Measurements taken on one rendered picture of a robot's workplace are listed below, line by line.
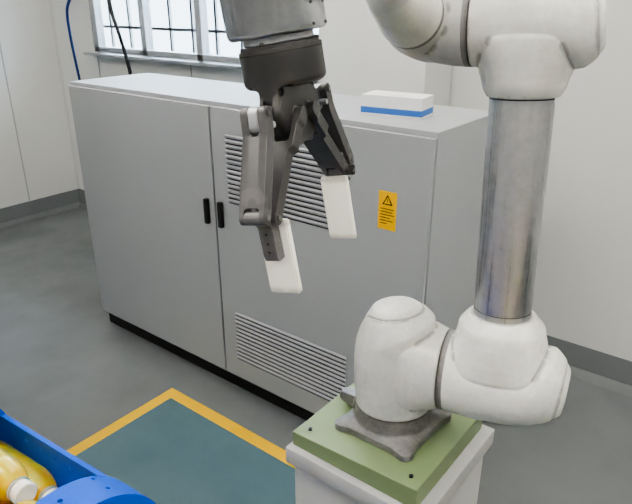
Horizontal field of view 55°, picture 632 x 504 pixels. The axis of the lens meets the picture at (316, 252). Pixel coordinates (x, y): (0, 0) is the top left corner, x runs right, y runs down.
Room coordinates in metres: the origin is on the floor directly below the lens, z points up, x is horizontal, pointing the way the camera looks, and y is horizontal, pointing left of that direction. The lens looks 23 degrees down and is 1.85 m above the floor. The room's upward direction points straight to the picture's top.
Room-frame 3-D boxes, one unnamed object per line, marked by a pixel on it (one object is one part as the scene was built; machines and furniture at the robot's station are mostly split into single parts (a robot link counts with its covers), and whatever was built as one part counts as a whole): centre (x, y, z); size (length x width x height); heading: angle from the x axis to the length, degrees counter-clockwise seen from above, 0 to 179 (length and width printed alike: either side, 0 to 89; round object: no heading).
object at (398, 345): (1.03, -0.16, 1.21); 0.18 x 0.16 x 0.22; 65
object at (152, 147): (2.82, 0.31, 0.72); 2.15 x 0.54 x 1.45; 52
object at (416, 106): (2.31, -0.30, 1.48); 0.24 x 0.12 x 0.08; 60
